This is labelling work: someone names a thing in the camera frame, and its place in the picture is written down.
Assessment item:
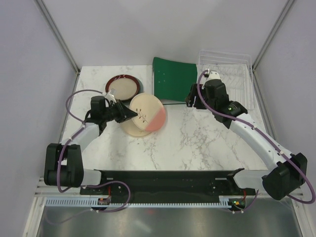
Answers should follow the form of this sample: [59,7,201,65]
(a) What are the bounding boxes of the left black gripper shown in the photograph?
[102,99,138,123]

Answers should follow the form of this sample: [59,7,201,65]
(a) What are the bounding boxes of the pale green plate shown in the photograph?
[120,119,151,138]

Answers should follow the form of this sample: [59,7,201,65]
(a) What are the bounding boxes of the pink and cream plate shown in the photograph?
[129,93,166,132]

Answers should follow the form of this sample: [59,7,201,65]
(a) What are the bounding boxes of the dark rimmed beige plate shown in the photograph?
[105,74,140,101]

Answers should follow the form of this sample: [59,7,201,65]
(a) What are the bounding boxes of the red rimmed cream plate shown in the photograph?
[113,78,140,101]

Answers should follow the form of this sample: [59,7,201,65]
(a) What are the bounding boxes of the grey-blue plate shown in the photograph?
[137,79,144,94]

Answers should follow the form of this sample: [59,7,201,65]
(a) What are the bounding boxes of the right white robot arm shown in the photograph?
[185,79,316,202]

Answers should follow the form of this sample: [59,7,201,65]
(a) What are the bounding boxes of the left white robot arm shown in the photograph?
[44,96,138,194]

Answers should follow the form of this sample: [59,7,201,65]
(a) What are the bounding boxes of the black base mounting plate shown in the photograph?
[80,168,255,199]

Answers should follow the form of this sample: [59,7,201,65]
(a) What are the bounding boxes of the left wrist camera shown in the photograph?
[102,89,116,102]

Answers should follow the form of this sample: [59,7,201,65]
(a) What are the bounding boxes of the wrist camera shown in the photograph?
[102,89,116,102]
[203,70,221,80]

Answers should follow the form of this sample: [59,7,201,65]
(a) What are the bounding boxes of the green ring binder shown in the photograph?
[152,57,198,104]

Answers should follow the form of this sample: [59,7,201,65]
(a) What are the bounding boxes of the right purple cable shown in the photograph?
[197,70,316,213]

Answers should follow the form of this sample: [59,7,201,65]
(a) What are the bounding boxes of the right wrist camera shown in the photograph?
[203,70,221,80]

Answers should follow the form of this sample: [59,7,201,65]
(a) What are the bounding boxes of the white wire dish rack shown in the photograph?
[197,49,255,111]

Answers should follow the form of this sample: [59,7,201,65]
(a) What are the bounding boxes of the white slotted cable duct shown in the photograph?
[45,197,245,208]

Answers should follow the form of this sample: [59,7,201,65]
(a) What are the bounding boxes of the aluminium frame rail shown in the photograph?
[35,178,303,198]

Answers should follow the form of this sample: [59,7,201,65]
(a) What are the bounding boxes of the left aluminium corner post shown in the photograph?
[34,0,80,75]

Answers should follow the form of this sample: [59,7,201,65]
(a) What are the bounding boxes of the aluminium corner post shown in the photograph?
[34,0,80,75]
[252,0,296,72]

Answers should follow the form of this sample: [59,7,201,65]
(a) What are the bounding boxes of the right aluminium corner post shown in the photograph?
[252,0,296,72]

